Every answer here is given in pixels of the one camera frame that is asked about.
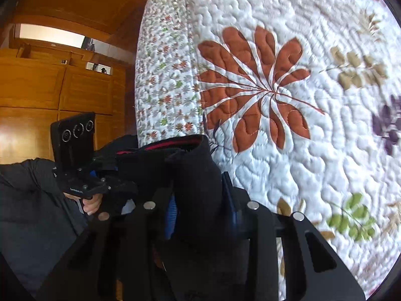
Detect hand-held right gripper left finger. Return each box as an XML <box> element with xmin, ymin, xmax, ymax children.
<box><xmin>41</xmin><ymin>195</ymin><xmax>176</xmax><ymax>301</ymax></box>

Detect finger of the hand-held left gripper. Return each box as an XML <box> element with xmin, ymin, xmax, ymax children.
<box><xmin>108</xmin><ymin>180</ymin><xmax>139</xmax><ymax>215</ymax></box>

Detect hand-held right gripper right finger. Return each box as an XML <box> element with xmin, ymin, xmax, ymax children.
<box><xmin>221</xmin><ymin>171</ymin><xmax>365</xmax><ymax>301</ymax></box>

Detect black pants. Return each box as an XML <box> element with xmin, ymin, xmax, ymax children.
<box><xmin>94</xmin><ymin>134</ymin><xmax>251</xmax><ymax>301</ymax></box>

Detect person's left forearm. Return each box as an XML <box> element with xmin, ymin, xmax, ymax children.
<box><xmin>0</xmin><ymin>158</ymin><xmax>91</xmax><ymax>298</ymax></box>

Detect person's left hand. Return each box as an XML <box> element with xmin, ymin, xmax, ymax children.
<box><xmin>82</xmin><ymin>193</ymin><xmax>103</xmax><ymax>216</ymax></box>

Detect wooden wardrobe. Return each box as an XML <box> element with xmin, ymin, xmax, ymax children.
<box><xmin>0</xmin><ymin>0</ymin><xmax>148</xmax><ymax>160</ymax></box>

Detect white socket panel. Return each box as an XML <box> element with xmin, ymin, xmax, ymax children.
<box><xmin>86</xmin><ymin>63</ymin><xmax>112</xmax><ymax>75</ymax></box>

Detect floral quilted bedspread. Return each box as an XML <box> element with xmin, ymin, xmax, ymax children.
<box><xmin>135</xmin><ymin>0</ymin><xmax>401</xmax><ymax>301</ymax></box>

